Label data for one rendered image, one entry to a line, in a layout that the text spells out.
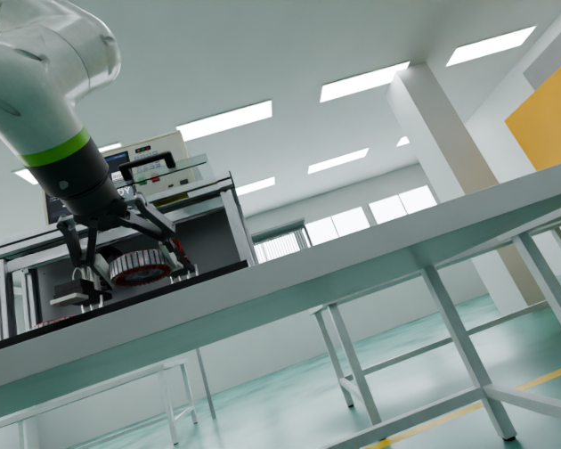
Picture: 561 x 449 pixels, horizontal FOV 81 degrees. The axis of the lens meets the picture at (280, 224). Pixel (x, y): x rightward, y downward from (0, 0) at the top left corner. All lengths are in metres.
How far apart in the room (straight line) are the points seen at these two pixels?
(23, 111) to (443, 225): 0.59
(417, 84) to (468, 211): 4.44
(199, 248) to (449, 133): 4.02
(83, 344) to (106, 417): 7.49
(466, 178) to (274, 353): 4.81
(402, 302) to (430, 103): 4.29
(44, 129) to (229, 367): 6.91
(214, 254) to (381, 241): 0.64
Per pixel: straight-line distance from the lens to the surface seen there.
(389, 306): 7.54
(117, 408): 7.95
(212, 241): 1.07
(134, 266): 0.65
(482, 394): 1.65
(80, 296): 0.94
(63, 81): 0.52
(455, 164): 4.52
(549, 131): 4.15
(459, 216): 0.61
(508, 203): 0.66
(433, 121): 4.73
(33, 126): 0.50
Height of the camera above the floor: 0.64
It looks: 17 degrees up
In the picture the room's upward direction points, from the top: 20 degrees counter-clockwise
